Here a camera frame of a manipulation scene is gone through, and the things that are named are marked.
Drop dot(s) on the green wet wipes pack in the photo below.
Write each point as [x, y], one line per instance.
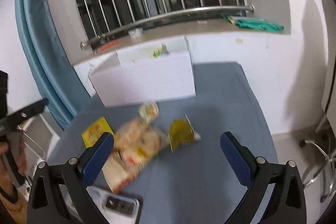
[253, 23]

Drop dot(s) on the metal chair base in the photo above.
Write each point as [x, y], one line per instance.
[325, 167]

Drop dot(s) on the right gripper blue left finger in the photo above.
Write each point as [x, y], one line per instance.
[93, 159]

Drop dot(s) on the round jelly cup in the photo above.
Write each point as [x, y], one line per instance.
[149, 111]

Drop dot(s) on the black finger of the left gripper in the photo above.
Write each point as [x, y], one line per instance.
[31, 110]

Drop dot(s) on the green seaweed snack pack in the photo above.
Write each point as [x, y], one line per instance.
[160, 51]

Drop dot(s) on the blue curtain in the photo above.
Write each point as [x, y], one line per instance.
[54, 76]

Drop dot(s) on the clear cake snack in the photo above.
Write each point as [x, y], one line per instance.
[136, 143]

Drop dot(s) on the olive yellow snack packet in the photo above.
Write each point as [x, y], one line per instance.
[181, 132]

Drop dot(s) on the white cardboard box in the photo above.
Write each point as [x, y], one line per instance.
[131, 76]

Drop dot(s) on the orange handled tool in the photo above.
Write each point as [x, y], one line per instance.
[109, 45]

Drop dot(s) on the small white lighter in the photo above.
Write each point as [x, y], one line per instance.
[201, 22]

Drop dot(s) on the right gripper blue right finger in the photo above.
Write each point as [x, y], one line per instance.
[240, 158]

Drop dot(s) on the orange fuzzy left sleeve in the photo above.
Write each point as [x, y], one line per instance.
[13, 204]

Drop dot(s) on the smartphone with camera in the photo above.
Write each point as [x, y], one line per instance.
[115, 208]

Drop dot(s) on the left hand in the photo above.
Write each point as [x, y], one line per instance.
[20, 158]

